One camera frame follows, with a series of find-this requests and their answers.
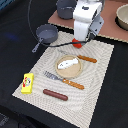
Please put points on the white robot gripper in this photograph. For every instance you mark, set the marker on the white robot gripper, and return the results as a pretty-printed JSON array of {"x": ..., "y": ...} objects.
[{"x": 96, "y": 25}]

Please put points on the red toy tomato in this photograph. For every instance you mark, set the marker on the red toy tomato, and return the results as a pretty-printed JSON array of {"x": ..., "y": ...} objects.
[{"x": 76, "y": 43}]

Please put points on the small grey saucepan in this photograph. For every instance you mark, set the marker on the small grey saucepan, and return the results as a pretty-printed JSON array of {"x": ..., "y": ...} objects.
[{"x": 46, "y": 34}]

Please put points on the yellow butter box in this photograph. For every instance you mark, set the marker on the yellow butter box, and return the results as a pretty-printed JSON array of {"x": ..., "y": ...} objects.
[{"x": 27, "y": 83}]

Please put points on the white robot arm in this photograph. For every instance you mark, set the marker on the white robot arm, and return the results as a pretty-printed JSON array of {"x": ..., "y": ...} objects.
[{"x": 84, "y": 14}]

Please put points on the tall grey pot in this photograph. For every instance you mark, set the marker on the tall grey pot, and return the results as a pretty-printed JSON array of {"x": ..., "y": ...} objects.
[{"x": 65, "y": 8}]

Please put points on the cream bowl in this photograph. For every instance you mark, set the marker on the cream bowl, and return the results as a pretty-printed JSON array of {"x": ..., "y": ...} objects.
[{"x": 122, "y": 15}]

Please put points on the white toy fish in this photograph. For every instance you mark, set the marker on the white toy fish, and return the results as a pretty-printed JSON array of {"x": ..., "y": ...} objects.
[{"x": 67, "y": 63}]

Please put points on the round wooden plate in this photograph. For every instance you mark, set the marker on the round wooden plate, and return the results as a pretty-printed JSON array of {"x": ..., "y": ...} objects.
[{"x": 72, "y": 71}]

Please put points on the beige woven placemat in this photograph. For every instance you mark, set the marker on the beige woven placemat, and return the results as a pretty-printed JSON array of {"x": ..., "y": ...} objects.
[{"x": 79, "y": 107}]

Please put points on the brown toy sausage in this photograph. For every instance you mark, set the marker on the brown toy sausage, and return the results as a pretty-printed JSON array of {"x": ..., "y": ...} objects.
[{"x": 55, "y": 94}]

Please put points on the knife with wooden handle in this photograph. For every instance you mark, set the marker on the knife with wooden handle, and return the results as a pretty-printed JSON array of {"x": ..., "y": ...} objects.
[{"x": 80, "y": 56}]

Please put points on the fork with wooden handle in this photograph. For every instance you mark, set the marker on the fork with wooden handle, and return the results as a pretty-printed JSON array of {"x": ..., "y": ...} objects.
[{"x": 54, "y": 77}]

